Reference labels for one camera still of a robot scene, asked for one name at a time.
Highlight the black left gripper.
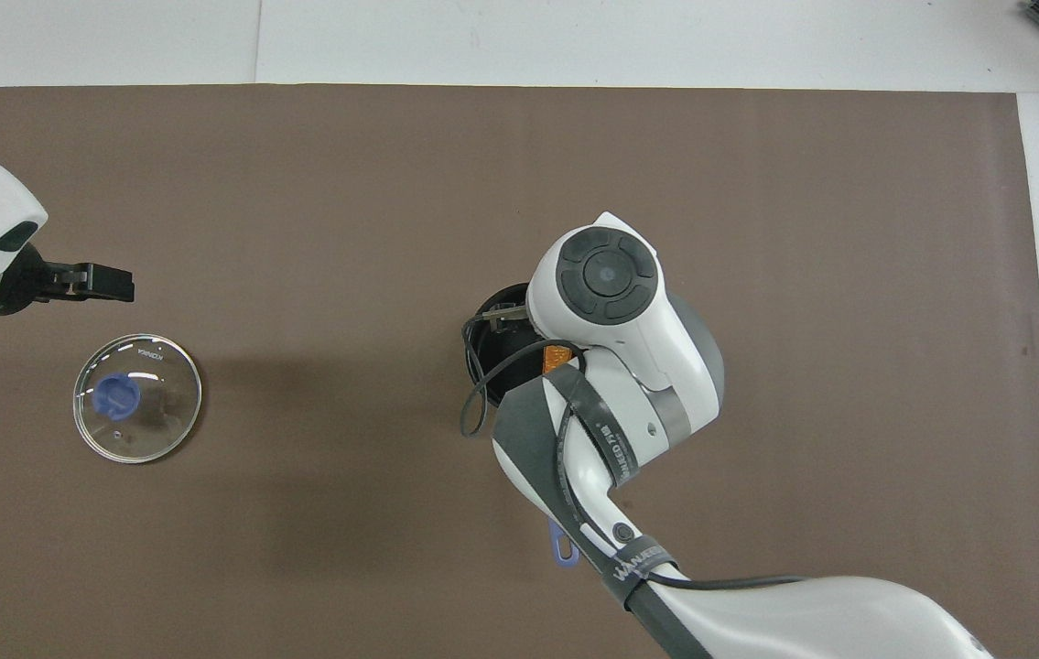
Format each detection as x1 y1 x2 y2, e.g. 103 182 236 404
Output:
0 242 136 318

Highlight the dark blue saucepan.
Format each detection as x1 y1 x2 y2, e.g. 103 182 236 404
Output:
463 283 586 569

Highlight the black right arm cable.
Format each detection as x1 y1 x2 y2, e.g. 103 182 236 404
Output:
459 311 809 592

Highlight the brown table mat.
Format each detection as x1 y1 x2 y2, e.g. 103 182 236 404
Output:
0 84 1039 659

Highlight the glass lid with blue knob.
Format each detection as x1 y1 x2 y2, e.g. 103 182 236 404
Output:
72 332 204 465

